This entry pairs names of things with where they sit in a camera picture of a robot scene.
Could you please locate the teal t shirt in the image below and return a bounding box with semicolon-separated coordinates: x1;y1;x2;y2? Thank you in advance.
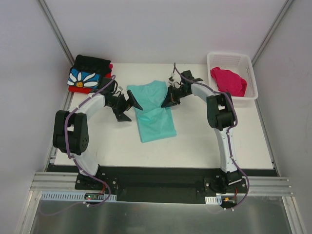
127;80;176;143

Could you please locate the white plastic basket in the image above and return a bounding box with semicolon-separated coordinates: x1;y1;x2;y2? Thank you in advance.
207;52;258;100

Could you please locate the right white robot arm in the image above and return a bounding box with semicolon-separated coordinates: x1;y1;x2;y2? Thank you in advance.
161;70;242;194

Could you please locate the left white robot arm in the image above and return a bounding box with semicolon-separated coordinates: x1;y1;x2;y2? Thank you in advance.
53;75;143;190

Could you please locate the red folded t shirt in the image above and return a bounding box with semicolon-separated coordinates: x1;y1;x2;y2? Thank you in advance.
67;70;114;94

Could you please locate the pink folded t shirt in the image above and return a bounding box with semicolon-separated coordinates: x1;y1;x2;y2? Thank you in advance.
109;63;113;73

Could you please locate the magenta t shirt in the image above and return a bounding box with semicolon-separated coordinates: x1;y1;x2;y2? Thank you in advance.
210;67;247;97

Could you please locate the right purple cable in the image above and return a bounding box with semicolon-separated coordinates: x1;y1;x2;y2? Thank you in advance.
173;62;251;214

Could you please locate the purple cable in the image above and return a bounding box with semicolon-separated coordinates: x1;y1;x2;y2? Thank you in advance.
173;62;251;214
40;74;117;216

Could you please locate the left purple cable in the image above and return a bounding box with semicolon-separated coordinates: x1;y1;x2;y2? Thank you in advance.
40;74;117;216

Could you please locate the left white cable duct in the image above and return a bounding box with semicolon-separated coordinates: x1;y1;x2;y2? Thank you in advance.
41;192;117;202

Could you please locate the white cable duct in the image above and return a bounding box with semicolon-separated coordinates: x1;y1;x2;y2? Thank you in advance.
41;192;117;202
205;196;222;205

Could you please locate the right white cable duct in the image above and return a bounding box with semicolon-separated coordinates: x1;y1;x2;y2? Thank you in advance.
205;196;222;205

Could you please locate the left aluminium frame post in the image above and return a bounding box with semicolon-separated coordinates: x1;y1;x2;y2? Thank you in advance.
37;0;74;65

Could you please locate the aluminium frame post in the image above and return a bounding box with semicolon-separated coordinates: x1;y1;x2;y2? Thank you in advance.
252;0;295;66
37;0;74;65

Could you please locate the right aluminium frame post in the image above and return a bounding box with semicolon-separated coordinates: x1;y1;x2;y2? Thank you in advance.
252;0;295;66

